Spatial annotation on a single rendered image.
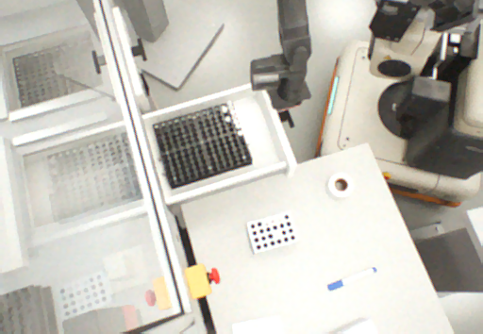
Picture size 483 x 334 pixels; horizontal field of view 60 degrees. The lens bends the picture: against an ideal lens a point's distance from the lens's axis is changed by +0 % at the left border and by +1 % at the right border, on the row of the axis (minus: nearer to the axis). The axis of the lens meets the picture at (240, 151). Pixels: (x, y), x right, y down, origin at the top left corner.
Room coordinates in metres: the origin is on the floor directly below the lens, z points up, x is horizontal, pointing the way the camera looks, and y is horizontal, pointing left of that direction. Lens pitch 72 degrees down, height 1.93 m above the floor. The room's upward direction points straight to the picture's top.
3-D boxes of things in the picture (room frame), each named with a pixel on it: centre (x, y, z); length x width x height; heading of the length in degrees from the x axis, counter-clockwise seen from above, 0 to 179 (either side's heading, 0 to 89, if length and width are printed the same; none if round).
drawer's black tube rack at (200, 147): (0.37, 0.10, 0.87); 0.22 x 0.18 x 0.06; 108
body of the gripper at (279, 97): (0.47, -0.12, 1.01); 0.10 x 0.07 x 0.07; 108
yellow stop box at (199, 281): (0.02, 0.10, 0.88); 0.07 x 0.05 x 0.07; 18
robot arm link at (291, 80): (0.47, -0.12, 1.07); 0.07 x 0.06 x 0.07; 98
